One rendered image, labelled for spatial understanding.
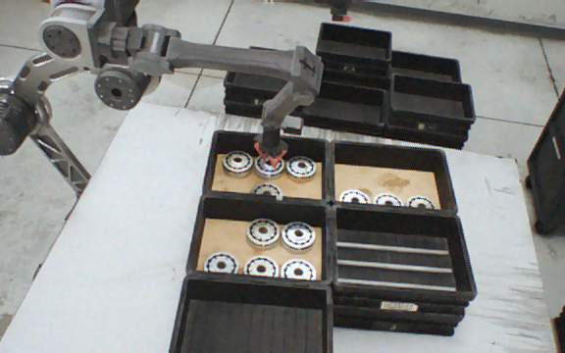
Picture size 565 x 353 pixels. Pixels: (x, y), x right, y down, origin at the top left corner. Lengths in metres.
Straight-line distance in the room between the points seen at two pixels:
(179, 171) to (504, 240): 1.19
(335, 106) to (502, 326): 1.54
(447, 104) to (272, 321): 1.76
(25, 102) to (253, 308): 1.09
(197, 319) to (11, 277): 1.41
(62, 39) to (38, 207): 1.74
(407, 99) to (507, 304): 1.35
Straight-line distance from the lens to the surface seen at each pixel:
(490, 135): 3.75
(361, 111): 3.02
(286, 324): 1.60
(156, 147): 2.25
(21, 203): 3.15
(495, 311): 1.95
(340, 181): 1.96
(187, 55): 1.38
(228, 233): 1.77
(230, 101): 2.81
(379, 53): 3.29
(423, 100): 3.01
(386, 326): 1.76
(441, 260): 1.83
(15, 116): 2.12
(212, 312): 1.62
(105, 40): 1.41
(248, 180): 1.93
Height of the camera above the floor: 2.21
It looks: 45 degrees down
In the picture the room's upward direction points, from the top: 6 degrees clockwise
